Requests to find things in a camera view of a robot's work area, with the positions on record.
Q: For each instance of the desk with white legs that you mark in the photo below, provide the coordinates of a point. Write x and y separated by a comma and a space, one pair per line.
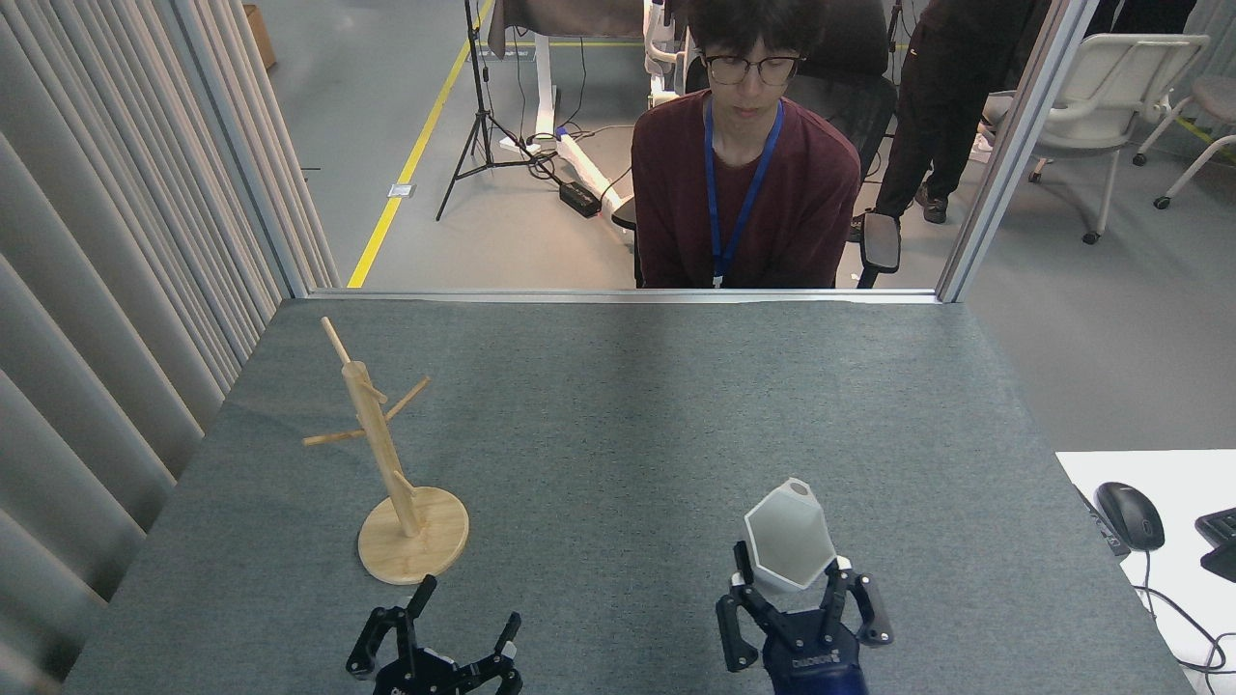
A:
544, 87

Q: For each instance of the white side table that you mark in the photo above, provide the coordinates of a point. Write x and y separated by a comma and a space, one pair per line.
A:
1188, 598

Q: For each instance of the white hexagonal cup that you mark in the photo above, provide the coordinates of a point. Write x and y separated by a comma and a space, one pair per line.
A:
787, 536

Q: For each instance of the black glasses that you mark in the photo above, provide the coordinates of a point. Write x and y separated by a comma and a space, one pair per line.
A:
753, 68

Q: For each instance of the black office chair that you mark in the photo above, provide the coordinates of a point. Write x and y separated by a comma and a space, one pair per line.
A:
882, 243

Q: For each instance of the silver table rail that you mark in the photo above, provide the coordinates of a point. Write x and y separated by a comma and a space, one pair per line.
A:
483, 295

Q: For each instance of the black tripod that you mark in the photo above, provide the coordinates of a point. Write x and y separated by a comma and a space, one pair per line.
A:
479, 97

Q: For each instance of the wooden cup rack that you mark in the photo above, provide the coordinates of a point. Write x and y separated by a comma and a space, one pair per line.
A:
413, 545

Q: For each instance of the black computer mouse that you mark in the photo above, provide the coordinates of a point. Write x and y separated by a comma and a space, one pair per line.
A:
1130, 516

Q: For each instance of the grey chair on wheels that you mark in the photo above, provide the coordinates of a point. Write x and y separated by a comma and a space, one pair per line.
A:
1215, 97

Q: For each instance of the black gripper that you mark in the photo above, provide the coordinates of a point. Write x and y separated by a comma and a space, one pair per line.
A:
811, 666
435, 676

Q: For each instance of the black keyboard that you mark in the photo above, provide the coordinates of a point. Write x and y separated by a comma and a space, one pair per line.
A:
1219, 541

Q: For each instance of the cardboard box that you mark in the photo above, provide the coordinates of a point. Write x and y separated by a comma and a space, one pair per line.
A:
259, 37

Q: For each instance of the silver frame post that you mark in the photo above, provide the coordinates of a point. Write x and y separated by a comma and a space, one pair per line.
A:
1009, 145

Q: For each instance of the beige curtain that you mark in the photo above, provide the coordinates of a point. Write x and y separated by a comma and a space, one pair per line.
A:
97, 290

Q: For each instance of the seated person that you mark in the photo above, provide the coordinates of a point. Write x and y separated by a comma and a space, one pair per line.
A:
801, 193

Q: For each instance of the white armchair on wheels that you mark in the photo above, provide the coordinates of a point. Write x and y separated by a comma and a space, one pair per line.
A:
1110, 87

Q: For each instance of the metal floor outlet plate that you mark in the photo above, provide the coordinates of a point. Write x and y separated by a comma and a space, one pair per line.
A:
401, 191

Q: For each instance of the standing person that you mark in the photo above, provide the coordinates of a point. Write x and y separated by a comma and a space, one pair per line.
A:
932, 106

